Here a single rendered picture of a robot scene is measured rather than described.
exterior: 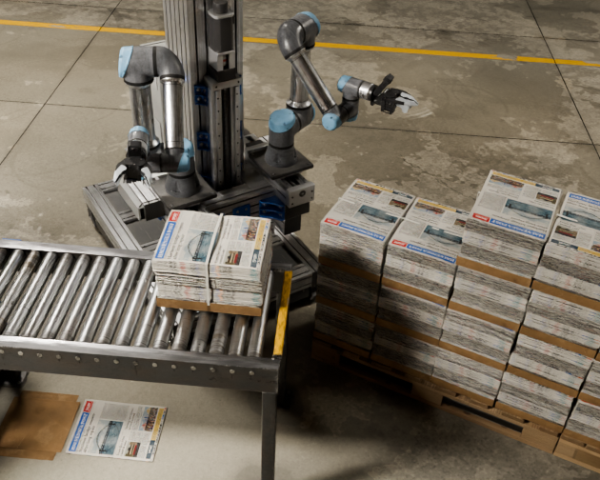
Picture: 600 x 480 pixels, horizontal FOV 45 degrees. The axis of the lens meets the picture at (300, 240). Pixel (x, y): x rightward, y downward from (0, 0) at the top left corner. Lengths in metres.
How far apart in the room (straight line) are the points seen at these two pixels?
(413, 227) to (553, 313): 0.64
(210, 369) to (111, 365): 0.34
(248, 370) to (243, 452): 0.82
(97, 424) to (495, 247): 1.84
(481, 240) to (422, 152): 2.42
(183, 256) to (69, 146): 2.78
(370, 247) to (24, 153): 2.88
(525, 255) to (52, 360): 1.70
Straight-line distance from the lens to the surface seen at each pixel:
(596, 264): 2.72
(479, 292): 2.92
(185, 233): 2.59
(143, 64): 2.85
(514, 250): 2.76
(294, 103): 3.32
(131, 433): 3.30
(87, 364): 2.58
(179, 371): 2.50
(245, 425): 3.29
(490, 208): 2.79
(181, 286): 2.56
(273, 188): 3.35
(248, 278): 2.47
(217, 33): 3.00
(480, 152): 5.24
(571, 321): 2.90
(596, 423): 3.24
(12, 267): 2.94
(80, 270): 2.86
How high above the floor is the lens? 2.63
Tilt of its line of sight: 39 degrees down
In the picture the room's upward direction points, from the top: 3 degrees clockwise
